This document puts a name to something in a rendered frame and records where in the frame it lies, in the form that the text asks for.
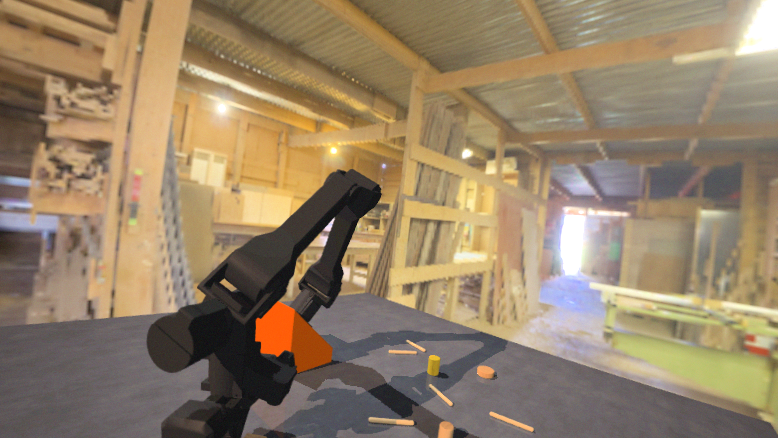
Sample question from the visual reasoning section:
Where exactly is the yellow cylinder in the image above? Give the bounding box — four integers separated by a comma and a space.
427, 355, 440, 376

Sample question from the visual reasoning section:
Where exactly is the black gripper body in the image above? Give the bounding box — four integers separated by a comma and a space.
161, 338, 261, 438

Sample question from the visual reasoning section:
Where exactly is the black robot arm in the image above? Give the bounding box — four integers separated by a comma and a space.
146, 169, 382, 406

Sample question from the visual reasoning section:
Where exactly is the orange round disc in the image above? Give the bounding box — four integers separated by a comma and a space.
477, 365, 494, 378

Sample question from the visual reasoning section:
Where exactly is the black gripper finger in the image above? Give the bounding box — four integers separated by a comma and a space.
223, 408, 249, 438
236, 395, 259, 438

